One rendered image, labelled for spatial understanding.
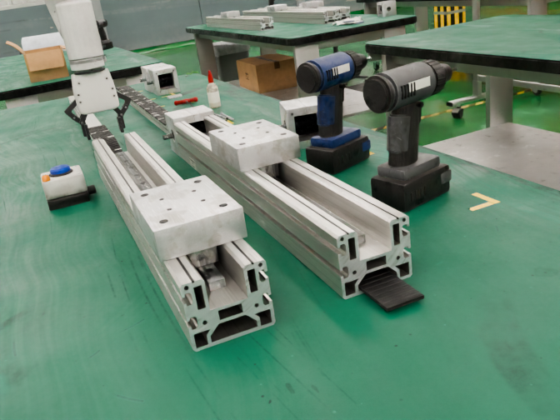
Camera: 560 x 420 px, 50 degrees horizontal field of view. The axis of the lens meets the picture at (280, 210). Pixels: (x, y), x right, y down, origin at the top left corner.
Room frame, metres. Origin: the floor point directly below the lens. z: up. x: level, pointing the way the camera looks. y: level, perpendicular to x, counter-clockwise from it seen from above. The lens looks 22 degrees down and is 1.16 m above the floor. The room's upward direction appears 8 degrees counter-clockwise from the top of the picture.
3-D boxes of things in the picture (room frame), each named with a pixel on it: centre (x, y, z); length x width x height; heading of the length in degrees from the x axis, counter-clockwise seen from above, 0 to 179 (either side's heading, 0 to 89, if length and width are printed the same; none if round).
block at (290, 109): (1.36, -0.07, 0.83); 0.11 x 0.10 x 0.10; 96
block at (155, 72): (2.37, 0.39, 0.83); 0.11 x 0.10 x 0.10; 108
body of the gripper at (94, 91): (1.52, 0.41, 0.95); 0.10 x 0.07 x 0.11; 110
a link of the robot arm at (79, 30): (1.52, 0.42, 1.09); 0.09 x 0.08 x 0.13; 22
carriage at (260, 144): (1.03, 0.03, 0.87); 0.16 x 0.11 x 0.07; 20
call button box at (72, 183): (1.18, 0.42, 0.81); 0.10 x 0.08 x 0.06; 110
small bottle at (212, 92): (1.94, 0.16, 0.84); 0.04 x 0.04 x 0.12
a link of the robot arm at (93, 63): (1.52, 0.41, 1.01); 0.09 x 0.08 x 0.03; 110
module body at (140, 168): (0.96, 0.21, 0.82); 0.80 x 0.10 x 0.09; 20
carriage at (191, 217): (0.73, 0.12, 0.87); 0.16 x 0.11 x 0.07; 20
